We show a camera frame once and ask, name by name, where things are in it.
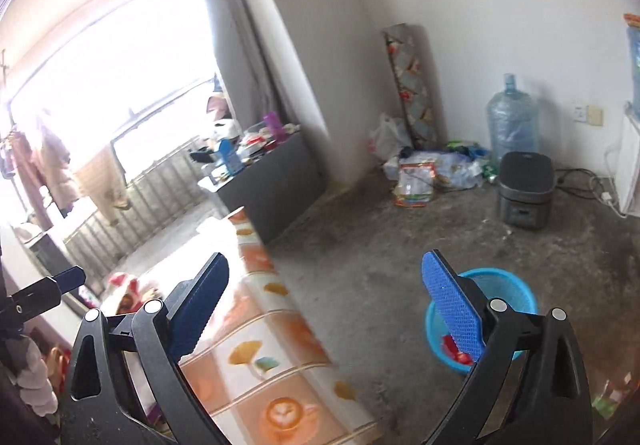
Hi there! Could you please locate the green packet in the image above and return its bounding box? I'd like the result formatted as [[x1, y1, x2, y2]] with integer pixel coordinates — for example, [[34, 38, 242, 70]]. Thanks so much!
[[592, 372, 636, 421]]

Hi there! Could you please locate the black power cable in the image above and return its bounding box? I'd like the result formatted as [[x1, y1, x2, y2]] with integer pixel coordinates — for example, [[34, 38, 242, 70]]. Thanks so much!
[[552, 168, 608, 187]]

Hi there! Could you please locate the pile of plastic wrappers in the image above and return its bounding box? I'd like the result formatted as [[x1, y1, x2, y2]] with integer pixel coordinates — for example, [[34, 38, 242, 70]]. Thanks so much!
[[382, 140, 496, 210]]

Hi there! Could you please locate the dark board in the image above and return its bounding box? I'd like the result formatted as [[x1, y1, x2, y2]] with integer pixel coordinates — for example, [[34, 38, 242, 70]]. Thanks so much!
[[27, 230, 81, 286]]

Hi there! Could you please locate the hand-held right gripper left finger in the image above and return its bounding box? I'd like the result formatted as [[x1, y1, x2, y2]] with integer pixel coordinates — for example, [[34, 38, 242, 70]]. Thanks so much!
[[62, 252, 231, 445]]

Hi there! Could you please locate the pink fluffy item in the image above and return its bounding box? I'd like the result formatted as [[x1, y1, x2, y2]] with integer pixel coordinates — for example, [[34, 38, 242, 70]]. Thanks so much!
[[102, 270, 166, 316]]

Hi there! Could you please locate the white plastic bag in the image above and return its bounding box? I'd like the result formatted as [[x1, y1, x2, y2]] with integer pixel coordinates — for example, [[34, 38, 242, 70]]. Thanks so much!
[[369, 112, 413, 161]]

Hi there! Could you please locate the beige hanging cloth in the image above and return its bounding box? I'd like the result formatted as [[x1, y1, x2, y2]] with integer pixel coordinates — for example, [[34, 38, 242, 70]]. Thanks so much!
[[75, 145, 133, 226]]

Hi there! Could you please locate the rolled patterned mat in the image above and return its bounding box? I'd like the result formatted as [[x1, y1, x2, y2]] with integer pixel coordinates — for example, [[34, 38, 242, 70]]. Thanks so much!
[[381, 24, 448, 152]]

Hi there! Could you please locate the blue detergent bottle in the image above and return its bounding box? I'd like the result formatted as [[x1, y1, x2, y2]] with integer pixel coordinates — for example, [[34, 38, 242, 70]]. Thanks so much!
[[219, 138, 245, 176]]

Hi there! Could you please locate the blue orange packet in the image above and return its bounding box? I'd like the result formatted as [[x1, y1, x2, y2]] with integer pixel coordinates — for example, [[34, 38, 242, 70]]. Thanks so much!
[[622, 12, 640, 118]]

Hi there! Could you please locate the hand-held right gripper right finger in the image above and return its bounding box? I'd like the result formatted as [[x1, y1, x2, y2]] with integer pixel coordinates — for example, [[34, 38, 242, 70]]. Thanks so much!
[[422, 250, 593, 445]]

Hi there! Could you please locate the purple bottle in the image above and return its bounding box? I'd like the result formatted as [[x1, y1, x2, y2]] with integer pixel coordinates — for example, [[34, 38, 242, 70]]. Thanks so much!
[[262, 112, 281, 142]]

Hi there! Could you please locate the large blue water jug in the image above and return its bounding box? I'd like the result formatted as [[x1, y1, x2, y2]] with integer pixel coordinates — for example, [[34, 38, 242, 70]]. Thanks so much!
[[486, 73, 541, 166]]

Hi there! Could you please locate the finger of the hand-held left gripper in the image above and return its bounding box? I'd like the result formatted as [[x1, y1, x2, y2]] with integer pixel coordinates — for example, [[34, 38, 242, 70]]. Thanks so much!
[[0, 266, 87, 327]]

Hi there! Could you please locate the metal balcony railing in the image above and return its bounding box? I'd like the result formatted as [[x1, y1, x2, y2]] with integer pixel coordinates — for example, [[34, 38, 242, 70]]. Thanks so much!
[[62, 135, 221, 266]]

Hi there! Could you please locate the white appliance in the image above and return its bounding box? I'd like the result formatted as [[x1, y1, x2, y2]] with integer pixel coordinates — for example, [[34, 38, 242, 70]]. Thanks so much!
[[607, 100, 640, 218]]

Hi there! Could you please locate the printed tablecloth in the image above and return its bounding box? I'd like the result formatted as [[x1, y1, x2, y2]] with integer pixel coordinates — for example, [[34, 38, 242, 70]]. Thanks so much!
[[145, 208, 386, 445]]

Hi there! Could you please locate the red wrapper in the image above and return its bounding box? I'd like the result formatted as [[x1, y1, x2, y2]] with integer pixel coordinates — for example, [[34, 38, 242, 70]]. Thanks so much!
[[440, 334, 473, 366]]

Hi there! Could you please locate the blue plastic basket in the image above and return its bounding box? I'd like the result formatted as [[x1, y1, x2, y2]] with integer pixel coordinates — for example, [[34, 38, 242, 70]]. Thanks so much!
[[425, 267, 538, 376]]

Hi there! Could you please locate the grey cabinet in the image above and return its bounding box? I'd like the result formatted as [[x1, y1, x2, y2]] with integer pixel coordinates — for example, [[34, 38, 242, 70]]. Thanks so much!
[[197, 128, 326, 246]]

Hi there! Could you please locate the red white snack packet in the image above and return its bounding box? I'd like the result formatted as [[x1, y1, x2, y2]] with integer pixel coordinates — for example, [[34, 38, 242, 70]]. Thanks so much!
[[392, 161, 437, 209]]

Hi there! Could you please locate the grey curtain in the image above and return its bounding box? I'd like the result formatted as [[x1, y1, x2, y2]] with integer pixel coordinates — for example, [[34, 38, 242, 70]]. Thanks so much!
[[179, 0, 286, 136]]

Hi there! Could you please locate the beige padded jacket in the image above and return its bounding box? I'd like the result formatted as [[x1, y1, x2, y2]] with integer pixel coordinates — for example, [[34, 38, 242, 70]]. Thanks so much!
[[30, 108, 83, 226]]

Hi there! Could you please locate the dark grey rice cooker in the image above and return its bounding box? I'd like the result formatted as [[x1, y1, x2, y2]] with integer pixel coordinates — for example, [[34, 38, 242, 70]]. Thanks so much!
[[497, 151, 558, 232]]

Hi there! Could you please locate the clutter of small items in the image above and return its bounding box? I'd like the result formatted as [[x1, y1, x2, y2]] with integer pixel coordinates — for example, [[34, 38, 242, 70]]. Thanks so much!
[[190, 118, 303, 181]]

